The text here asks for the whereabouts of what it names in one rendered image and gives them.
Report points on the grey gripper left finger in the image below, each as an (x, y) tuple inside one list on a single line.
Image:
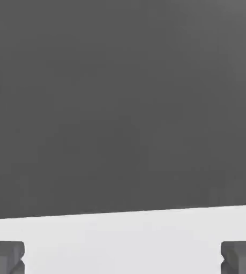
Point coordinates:
[(3, 256)]

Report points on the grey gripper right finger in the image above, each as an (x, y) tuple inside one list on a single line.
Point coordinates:
[(241, 256)]

